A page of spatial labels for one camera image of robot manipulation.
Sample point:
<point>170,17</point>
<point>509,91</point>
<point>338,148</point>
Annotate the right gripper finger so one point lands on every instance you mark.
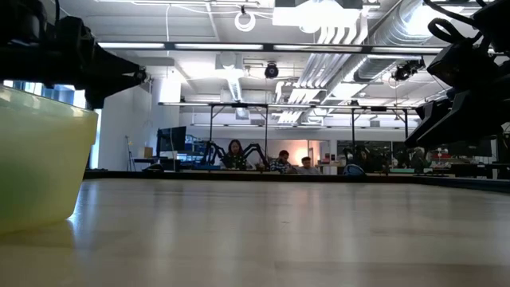
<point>466,119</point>
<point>432,113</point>

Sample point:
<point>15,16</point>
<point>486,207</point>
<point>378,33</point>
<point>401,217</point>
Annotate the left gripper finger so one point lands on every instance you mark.
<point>107,93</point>
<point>115,61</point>

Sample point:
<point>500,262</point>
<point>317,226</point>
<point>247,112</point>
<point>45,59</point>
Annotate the yellow translucent plastic basket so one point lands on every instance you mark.
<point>44,159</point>

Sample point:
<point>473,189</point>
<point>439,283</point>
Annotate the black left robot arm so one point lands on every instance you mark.
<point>24,36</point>

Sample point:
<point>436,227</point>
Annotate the black background robot arm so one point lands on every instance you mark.
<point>257,151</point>
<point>213,153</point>

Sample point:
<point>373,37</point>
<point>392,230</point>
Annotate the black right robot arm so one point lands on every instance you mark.
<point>496,20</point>

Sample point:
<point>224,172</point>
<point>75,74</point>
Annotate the ceiling light strip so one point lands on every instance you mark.
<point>219,46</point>
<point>131,45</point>

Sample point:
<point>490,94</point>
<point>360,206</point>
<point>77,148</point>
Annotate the black ceiling spotlight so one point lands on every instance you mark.
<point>406,69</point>

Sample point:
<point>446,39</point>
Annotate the black computer monitor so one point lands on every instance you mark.
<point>171,138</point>
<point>506,151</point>

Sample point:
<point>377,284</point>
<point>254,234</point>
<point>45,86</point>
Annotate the black office desk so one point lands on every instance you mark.
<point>478,169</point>

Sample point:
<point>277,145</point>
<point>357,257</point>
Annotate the cardboard box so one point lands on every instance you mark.
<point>147,152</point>

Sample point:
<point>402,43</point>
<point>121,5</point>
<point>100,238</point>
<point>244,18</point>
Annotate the blue round bag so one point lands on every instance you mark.
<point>354,170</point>

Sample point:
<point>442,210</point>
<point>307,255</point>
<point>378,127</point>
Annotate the person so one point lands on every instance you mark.
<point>307,166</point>
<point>235,155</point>
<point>281,161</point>

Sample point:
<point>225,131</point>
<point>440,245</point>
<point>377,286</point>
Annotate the round black ceiling camera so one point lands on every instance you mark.
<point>141,75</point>
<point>271,71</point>

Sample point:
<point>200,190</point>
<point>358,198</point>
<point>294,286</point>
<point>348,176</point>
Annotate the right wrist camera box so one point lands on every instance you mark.
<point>462,65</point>

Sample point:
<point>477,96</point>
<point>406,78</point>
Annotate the black background station frame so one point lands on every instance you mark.
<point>378,108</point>
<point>239,105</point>

